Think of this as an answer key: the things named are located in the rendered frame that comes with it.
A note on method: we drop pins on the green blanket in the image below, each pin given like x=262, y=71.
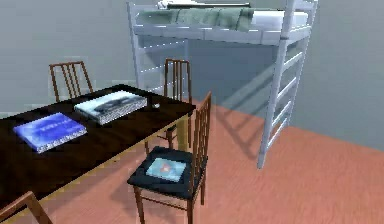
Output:
x=206, y=16

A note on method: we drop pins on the brown chair with black seat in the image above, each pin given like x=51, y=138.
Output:
x=186, y=156

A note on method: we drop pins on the white and grey book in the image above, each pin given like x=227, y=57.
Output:
x=111, y=105

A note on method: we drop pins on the brown wooden chair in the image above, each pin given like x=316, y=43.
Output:
x=177, y=78
x=28, y=208
x=71, y=78

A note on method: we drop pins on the small grey round object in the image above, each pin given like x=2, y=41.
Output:
x=155, y=106

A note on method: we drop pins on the dark wooden dining table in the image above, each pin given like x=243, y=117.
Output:
x=110, y=133

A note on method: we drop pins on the light blue book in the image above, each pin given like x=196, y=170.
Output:
x=165, y=169

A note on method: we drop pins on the white loft bed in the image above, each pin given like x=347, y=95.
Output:
x=283, y=66

